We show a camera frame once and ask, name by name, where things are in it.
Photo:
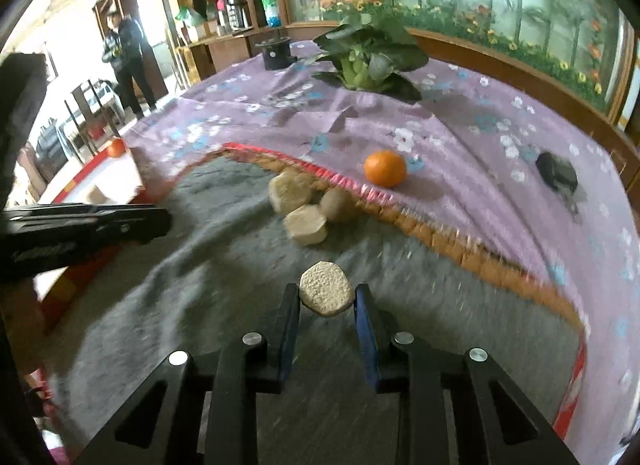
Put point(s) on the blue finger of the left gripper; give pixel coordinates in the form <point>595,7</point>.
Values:
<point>115,225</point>

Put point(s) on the black cylindrical device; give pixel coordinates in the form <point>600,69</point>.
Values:
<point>276,52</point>

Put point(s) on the brown round fruit top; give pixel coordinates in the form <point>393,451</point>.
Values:
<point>338,205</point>

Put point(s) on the purple floral tablecloth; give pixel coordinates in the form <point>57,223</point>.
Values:
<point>470,145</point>

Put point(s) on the red white gift box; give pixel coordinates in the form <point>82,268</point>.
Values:
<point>83,196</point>

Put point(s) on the beige cake block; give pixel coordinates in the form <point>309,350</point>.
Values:
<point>289,191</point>
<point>306,225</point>
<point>325,289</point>

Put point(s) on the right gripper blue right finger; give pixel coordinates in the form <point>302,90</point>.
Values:
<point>378,353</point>

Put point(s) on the steel thermos flask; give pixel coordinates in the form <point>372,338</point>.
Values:
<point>237,13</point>

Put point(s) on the beige cake block top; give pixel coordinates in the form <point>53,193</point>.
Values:
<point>289,191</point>

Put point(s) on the beige hexagonal cake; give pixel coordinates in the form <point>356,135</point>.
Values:
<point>96,196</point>

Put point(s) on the grey felt mat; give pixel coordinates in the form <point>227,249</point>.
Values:
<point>221,271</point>

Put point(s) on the person in dark clothes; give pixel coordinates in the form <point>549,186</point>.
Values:
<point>123,44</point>

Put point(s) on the green leafy cabbage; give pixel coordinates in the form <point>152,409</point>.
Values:
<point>371,56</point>

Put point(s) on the green bottle on shelf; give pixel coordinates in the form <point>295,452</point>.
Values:
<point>272,13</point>

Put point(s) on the black car key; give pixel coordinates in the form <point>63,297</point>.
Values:
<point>560,176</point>

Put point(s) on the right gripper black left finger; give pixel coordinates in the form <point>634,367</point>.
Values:
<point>282,339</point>

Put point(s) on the large orange mandarin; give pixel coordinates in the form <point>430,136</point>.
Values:
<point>116,148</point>

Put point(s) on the small far orange mandarin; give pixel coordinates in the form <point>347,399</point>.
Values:
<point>385,169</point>

